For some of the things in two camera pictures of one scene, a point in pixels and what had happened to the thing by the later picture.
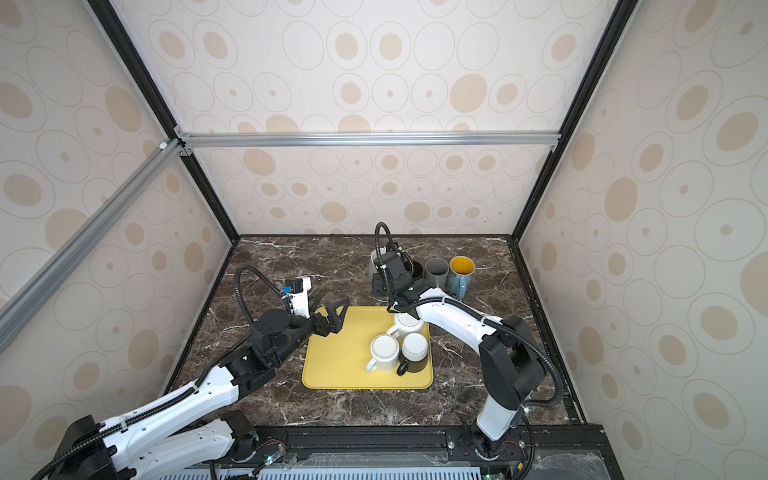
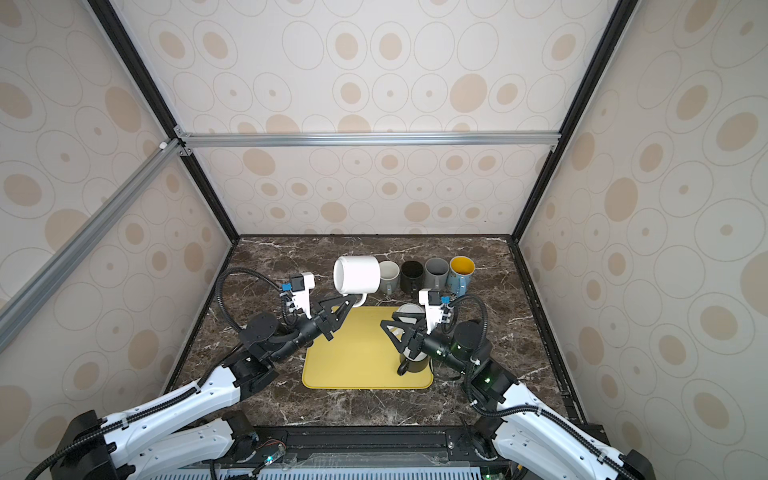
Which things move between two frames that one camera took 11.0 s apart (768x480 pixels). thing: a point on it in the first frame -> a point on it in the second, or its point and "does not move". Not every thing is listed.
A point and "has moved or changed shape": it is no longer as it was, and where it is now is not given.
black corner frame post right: [621, 15] does not move
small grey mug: [383, 251] has moved or changed shape
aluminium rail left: [36, 291] does not move
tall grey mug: [436, 271] does not move
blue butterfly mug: [461, 270] does not move
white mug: [385, 351] -> [357, 275]
